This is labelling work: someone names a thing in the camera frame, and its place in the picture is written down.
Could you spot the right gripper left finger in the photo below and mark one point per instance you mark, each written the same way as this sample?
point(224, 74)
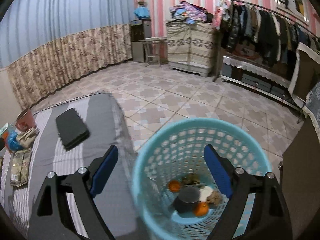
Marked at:
point(65, 207)

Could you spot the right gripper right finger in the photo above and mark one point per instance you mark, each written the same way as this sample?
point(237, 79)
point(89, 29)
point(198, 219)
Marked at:
point(256, 207)

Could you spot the blue plastic bag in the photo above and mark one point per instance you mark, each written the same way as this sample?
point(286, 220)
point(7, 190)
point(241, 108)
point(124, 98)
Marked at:
point(12, 142)

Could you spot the black ribbed cup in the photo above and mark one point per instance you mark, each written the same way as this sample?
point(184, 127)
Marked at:
point(186, 199)

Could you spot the orange plastic bag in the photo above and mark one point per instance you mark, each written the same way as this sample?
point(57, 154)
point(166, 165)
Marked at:
point(4, 135)

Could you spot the orange plastic lid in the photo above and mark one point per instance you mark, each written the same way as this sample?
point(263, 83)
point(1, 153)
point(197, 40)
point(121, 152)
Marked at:
point(174, 186)

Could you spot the brown paper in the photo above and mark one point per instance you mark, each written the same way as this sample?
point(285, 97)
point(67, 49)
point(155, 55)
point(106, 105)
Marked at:
point(214, 198)

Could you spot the orange fruit in basket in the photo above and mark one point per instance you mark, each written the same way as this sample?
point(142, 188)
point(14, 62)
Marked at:
point(201, 209)

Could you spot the beige crumpled cloth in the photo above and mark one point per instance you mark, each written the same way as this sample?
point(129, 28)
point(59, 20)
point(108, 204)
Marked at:
point(27, 138)

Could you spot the striped grey table cloth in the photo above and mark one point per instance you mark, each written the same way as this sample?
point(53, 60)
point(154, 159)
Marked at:
point(106, 124)

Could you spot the black flat case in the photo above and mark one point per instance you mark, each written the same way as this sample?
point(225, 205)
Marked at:
point(71, 129)

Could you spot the light blue waste basket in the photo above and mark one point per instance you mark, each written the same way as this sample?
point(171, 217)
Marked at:
point(175, 152)

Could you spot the pink metal mug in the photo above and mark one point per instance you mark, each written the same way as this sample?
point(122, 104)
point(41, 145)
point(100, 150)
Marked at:
point(25, 120)

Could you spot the light blue tissue box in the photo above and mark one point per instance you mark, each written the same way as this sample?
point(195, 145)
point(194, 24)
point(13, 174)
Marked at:
point(6, 127)

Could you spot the low tv bench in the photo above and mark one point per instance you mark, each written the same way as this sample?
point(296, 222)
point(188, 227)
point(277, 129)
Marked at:
point(258, 79)

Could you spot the floral beige curtain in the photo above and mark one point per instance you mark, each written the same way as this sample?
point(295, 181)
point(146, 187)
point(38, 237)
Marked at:
point(57, 63)

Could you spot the clothes rack with clothes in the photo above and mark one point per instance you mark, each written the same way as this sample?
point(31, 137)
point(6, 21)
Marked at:
point(260, 40)

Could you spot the cloth covered cabinet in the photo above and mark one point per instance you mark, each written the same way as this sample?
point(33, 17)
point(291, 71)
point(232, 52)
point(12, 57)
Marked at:
point(191, 47)

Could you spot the small folding table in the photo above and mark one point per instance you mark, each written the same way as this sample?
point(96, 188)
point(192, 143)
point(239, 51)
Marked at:
point(152, 49)

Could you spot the water dispenser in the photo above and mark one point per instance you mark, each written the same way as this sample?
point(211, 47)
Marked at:
point(140, 30)

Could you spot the pile of clothes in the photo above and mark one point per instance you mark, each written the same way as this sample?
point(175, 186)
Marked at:
point(190, 13)

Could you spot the blue covered potted plant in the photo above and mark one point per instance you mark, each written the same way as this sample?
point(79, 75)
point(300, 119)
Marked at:
point(142, 12)

